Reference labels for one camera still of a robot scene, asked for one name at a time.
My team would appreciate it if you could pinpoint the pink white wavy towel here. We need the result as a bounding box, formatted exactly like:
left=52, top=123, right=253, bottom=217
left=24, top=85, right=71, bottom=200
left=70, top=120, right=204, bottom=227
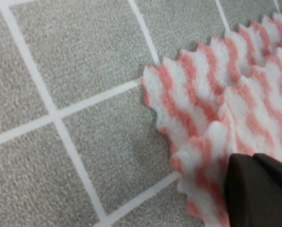
left=141, top=13, right=282, bottom=227

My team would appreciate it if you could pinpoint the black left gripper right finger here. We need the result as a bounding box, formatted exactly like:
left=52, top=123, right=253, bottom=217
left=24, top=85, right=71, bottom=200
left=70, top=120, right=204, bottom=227
left=253, top=153, right=282, bottom=187

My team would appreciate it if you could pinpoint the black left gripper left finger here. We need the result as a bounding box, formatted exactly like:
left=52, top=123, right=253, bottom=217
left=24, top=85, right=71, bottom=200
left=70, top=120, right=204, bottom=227
left=224, top=154, right=282, bottom=227

